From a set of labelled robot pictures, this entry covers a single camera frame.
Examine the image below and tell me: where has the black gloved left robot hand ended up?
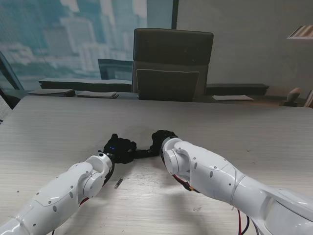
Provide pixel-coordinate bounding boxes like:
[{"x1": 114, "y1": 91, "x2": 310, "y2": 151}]
[{"x1": 103, "y1": 133, "x2": 137, "y2": 164}]

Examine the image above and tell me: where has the dark window frame post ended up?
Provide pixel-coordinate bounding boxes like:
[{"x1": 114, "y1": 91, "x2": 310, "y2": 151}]
[{"x1": 171, "y1": 0, "x2": 179, "y2": 30}]

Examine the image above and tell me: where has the long dark low bench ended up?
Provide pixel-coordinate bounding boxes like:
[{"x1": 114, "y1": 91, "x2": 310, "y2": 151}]
[{"x1": 38, "y1": 77, "x2": 133, "y2": 94}]

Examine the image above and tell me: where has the dark grey folder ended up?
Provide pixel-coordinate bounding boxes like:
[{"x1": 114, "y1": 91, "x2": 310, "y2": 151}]
[{"x1": 27, "y1": 89, "x2": 75, "y2": 97}]

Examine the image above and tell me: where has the short dark low bench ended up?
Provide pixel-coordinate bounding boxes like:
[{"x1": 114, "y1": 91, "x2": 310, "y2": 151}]
[{"x1": 206, "y1": 83, "x2": 269, "y2": 96}]

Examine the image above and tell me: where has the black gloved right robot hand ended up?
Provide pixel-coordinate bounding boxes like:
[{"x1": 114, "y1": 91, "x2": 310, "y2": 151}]
[{"x1": 149, "y1": 129, "x2": 178, "y2": 157}]

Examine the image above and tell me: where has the wall shelf with books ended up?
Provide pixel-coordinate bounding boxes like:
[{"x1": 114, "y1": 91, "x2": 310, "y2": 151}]
[{"x1": 287, "y1": 25, "x2": 313, "y2": 40}]

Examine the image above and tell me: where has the white paper sheet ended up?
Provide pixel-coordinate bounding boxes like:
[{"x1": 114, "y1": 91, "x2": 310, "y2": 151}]
[{"x1": 212, "y1": 95, "x2": 255, "y2": 102}]

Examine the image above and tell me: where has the black remote control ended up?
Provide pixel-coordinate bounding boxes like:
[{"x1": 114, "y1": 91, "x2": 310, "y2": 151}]
[{"x1": 133, "y1": 149, "x2": 159, "y2": 159}]

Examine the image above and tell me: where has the red black right arm cable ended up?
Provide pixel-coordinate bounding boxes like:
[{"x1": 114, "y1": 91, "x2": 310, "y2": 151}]
[{"x1": 171, "y1": 171, "x2": 250, "y2": 235}]

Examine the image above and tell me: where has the grey paper stack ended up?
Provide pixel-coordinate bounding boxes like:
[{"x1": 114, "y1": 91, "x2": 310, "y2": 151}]
[{"x1": 76, "y1": 91, "x2": 120, "y2": 99}]

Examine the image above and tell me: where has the wooden frame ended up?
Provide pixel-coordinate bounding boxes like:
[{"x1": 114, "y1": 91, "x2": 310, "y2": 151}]
[{"x1": 304, "y1": 89, "x2": 313, "y2": 108}]

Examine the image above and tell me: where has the beige figurine ornament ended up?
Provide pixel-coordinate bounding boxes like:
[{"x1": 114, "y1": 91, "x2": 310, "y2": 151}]
[{"x1": 280, "y1": 87, "x2": 302, "y2": 107}]

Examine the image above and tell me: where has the dark office chair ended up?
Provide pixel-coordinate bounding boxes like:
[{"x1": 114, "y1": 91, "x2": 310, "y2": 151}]
[{"x1": 131, "y1": 28, "x2": 215, "y2": 102}]

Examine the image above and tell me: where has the slanted dark window frame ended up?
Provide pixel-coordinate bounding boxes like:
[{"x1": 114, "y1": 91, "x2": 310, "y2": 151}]
[{"x1": 0, "y1": 50, "x2": 25, "y2": 110}]

